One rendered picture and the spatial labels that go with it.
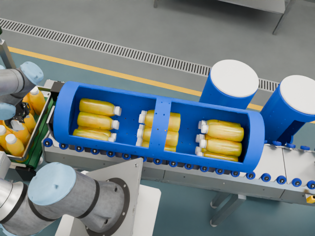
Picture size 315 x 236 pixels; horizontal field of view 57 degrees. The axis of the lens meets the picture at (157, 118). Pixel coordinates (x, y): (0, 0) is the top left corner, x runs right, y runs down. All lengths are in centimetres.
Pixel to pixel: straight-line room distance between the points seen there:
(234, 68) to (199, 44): 173
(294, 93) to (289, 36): 231
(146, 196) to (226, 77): 86
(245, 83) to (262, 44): 208
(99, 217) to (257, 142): 71
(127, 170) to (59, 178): 24
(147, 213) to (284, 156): 85
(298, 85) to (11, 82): 147
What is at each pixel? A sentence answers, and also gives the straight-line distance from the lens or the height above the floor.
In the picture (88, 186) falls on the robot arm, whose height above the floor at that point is 144.
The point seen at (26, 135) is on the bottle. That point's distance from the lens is 145.
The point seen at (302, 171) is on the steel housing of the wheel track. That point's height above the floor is 93.
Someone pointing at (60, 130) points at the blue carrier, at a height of 115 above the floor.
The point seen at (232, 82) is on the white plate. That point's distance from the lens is 168.
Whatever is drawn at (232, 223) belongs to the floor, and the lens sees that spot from 243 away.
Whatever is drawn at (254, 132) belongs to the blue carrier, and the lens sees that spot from 127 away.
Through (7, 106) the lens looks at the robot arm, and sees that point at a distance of 106.
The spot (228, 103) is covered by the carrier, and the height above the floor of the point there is 96.
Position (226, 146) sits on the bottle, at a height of 113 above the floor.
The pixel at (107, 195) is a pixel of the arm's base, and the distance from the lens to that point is 87.
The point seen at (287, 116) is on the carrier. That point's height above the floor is 96.
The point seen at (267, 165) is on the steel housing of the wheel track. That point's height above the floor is 93.
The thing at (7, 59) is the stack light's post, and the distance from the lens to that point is 182.
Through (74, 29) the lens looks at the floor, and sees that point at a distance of 351.
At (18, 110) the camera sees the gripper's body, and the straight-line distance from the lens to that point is 127.
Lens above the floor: 221
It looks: 55 degrees down
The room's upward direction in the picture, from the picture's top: 11 degrees clockwise
